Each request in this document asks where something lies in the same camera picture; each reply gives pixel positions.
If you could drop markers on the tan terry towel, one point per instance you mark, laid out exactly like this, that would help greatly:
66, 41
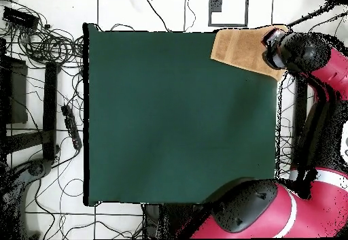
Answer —
239, 49

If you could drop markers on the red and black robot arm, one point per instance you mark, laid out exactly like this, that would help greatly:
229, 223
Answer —
272, 212

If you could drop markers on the black flat panel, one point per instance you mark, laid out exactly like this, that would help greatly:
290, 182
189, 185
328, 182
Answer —
16, 93

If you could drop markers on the dark green table cloth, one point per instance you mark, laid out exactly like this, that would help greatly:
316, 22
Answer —
163, 115

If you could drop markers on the black power strip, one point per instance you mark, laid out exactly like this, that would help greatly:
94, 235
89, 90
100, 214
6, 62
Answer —
71, 127

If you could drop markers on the black tripod base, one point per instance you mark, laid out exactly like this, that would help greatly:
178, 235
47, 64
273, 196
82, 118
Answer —
35, 169

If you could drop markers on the black rod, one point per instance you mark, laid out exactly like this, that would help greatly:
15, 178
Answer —
310, 16

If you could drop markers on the black box device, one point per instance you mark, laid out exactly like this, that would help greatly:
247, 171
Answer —
20, 18

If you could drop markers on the grey square frame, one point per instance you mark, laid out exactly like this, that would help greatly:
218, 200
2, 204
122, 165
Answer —
210, 11

